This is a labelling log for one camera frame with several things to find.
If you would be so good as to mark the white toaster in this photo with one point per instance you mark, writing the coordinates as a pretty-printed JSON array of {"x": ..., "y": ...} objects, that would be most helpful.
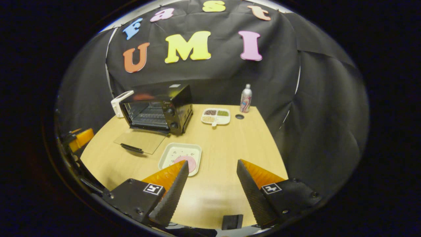
[{"x": 116, "y": 103}]

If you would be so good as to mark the pink round food slice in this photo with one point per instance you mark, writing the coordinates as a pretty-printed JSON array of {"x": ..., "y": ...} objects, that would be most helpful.
[{"x": 187, "y": 164}]

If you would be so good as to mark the white divided dish with grains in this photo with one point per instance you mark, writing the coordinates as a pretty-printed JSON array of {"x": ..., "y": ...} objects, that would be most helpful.
[{"x": 215, "y": 117}]

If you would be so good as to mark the silver drink bottle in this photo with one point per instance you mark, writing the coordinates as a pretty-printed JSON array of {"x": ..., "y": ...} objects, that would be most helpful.
[{"x": 246, "y": 98}]

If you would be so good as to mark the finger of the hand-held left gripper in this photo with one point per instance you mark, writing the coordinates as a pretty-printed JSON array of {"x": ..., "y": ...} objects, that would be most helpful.
[{"x": 82, "y": 138}]

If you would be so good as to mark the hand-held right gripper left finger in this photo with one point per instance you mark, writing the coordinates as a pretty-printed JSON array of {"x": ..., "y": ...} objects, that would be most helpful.
[{"x": 171, "y": 197}]

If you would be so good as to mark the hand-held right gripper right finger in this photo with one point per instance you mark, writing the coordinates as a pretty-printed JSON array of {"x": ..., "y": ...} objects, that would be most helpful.
[{"x": 253, "y": 194}]

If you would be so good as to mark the black electric oven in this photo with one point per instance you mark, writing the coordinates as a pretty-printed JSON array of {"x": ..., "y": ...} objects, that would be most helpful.
[{"x": 174, "y": 98}]

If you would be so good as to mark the black backdrop cloth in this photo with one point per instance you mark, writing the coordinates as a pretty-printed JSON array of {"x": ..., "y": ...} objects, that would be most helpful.
[{"x": 213, "y": 75}]

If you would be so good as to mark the white rectangular plate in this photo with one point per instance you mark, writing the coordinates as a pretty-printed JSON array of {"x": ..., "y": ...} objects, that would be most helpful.
[{"x": 174, "y": 151}]

